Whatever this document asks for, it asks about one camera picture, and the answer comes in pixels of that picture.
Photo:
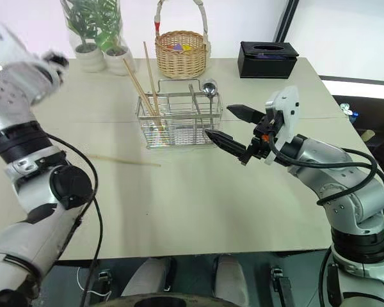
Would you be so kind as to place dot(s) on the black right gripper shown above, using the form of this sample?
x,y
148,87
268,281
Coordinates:
x,y
259,148

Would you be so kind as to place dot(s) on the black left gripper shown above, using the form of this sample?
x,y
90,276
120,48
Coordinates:
x,y
56,60

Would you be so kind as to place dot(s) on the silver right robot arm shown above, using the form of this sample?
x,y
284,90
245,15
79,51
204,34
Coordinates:
x,y
326,163

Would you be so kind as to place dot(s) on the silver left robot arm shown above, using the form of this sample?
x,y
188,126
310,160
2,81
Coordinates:
x,y
35,230

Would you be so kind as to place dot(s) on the metal spoon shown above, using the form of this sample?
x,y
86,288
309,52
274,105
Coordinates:
x,y
209,89

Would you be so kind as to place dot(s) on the colourful items in wicker basket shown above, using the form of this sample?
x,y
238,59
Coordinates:
x,y
179,48

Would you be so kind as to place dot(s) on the artificial plant in white pot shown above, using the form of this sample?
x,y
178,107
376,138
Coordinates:
x,y
88,54
118,59

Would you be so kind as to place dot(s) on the black tissue box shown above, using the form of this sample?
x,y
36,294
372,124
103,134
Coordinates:
x,y
265,62

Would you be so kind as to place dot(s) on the wooden chopstick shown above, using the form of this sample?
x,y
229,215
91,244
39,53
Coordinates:
x,y
137,84
150,80
124,160

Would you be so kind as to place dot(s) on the small blue and white item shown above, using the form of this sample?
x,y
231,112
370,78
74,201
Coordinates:
x,y
348,109

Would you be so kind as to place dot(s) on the white board edge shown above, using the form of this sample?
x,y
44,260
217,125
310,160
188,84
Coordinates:
x,y
361,85

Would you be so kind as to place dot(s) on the pale rounded shape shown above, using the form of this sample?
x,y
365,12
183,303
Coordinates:
x,y
150,276
230,278

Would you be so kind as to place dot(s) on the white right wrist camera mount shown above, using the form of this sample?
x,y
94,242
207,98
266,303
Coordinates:
x,y
289,112

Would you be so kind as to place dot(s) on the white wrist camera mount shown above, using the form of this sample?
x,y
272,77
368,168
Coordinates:
x,y
289,112
3,38

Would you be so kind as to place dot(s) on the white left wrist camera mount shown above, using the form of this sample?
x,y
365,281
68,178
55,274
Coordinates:
x,y
3,38

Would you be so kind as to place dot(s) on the black metal frame post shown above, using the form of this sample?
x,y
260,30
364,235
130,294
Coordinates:
x,y
286,19

